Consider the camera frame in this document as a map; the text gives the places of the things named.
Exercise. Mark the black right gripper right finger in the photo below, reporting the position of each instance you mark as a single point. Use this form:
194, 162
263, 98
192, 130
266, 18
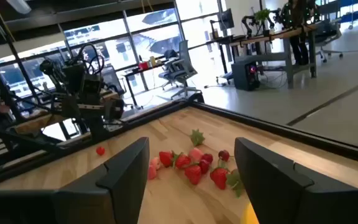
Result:
291, 199

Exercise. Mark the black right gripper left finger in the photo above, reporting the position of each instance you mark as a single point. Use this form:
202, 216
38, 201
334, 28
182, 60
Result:
89, 199

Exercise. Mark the small red cherry tomato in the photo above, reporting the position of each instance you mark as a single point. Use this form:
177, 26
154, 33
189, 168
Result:
100, 151

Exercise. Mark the yellow banana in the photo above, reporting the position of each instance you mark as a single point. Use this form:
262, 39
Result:
249, 215

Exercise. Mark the pink peach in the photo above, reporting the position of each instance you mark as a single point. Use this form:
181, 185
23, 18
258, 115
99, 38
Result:
195, 154
155, 162
151, 172

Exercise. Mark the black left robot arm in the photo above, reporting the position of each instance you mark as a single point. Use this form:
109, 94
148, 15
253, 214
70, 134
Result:
73, 77

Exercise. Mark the black desk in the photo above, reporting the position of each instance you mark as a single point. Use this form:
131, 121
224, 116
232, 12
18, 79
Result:
135, 71

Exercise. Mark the red container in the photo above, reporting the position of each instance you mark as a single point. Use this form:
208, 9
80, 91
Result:
143, 65

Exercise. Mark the grey office chair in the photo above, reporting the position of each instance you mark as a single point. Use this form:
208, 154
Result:
183, 70

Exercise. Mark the loose green strawberry leaf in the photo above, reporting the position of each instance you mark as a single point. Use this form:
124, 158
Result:
197, 137

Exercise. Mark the black computer tower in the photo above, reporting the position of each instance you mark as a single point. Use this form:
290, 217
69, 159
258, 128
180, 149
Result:
245, 73

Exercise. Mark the black monitor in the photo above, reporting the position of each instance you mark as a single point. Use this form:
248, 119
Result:
227, 18

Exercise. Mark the wooden workbench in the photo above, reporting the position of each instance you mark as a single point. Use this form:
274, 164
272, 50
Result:
272, 35

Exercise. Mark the person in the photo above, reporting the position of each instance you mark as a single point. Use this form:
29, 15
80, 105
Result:
297, 31

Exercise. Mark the dark office chair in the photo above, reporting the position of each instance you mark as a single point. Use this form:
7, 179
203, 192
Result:
326, 34

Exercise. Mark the green potted plant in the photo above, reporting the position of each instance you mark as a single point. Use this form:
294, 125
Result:
262, 15

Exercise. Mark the black metal table frame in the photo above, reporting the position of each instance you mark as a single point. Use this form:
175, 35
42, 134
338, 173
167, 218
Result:
259, 123

